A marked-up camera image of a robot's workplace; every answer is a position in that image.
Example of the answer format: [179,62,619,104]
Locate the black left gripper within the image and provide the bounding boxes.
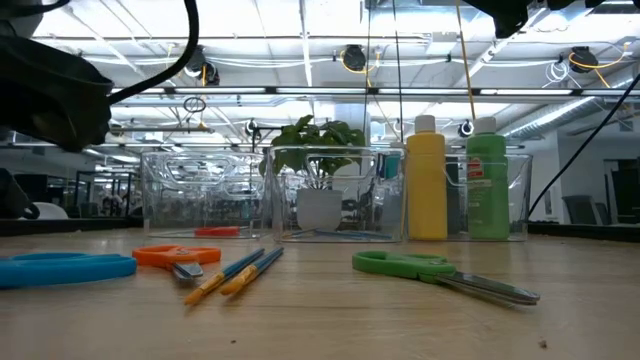
[44,52,115,153]

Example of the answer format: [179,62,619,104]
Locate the blue scissors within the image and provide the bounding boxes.
[0,251,138,291]

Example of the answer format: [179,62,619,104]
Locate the orange scissors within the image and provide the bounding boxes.
[132,244,223,287]

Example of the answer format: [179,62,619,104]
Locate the red scissors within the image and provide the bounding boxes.
[193,225,242,238]

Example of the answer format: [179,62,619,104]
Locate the blue handled paintbrush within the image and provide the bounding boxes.
[312,228,394,240]
[281,228,351,240]
[219,246,285,297]
[182,247,266,307]

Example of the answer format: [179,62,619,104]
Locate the teal paint bottle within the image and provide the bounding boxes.
[383,152,408,236]

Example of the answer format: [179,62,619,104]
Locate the yellow paint bottle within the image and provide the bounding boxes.
[405,114,449,241]

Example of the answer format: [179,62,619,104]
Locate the green scissors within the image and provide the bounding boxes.
[351,249,541,307]

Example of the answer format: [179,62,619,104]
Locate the black paint bottle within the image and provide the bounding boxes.
[446,157,469,236]

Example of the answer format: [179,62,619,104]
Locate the green paint bottle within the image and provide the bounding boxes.
[466,116,511,241]

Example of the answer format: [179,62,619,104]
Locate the clear plastic bin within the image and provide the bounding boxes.
[402,152,534,243]
[140,151,271,240]
[267,145,406,245]

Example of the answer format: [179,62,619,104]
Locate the green monstera plant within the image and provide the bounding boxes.
[258,114,367,191]

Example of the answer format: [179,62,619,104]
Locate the white plant pot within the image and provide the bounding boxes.
[295,187,345,232]

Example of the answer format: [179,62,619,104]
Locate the black cabinet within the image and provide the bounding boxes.
[604,158,640,225]

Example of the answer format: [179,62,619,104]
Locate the black hanging cable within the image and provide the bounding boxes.
[391,0,404,147]

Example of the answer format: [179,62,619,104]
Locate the silver air duct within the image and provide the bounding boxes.
[492,96,640,146]

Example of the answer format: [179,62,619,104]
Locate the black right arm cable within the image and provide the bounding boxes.
[527,73,640,220]

